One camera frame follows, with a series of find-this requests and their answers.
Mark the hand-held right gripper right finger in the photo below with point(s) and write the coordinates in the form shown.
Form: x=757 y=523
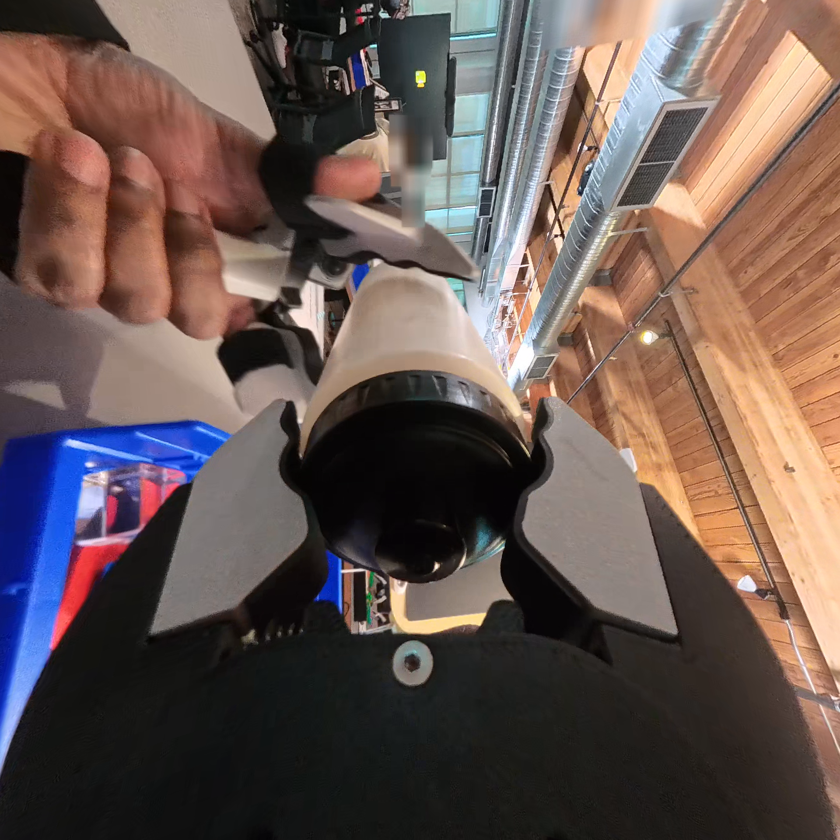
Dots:
x=590 y=525

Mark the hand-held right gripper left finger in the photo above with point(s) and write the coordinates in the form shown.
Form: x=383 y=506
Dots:
x=229 y=525

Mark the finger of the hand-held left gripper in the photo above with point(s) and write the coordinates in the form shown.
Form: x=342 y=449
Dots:
x=367 y=220

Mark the white plastic bottle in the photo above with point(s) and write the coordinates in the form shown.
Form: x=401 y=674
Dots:
x=407 y=328

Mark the blue plastic bin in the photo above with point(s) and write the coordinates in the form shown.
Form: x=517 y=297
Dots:
x=33 y=525

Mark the person's left forearm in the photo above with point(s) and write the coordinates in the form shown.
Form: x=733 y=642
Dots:
x=52 y=16

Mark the person's left hand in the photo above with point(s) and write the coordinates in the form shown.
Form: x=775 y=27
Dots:
x=131 y=164

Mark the white ceiling access point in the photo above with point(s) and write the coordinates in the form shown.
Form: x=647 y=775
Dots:
x=628 y=459

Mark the black office chair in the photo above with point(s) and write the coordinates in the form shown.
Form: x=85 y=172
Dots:
x=328 y=118

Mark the clear red cube block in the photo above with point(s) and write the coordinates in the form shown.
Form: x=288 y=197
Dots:
x=131 y=499

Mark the red flat box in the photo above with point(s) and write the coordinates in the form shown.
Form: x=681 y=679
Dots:
x=85 y=577

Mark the white track spotlight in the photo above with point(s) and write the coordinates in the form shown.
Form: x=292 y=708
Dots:
x=748 y=584

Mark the black monitor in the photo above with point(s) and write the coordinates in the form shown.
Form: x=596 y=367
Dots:
x=413 y=52

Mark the ceiling spotlight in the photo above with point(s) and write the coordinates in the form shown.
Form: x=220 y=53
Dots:
x=648 y=337

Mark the silver spiral air duct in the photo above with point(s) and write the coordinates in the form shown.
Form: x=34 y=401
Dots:
x=525 y=98

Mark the silver air duct with vent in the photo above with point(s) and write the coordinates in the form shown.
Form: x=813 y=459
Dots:
x=590 y=229

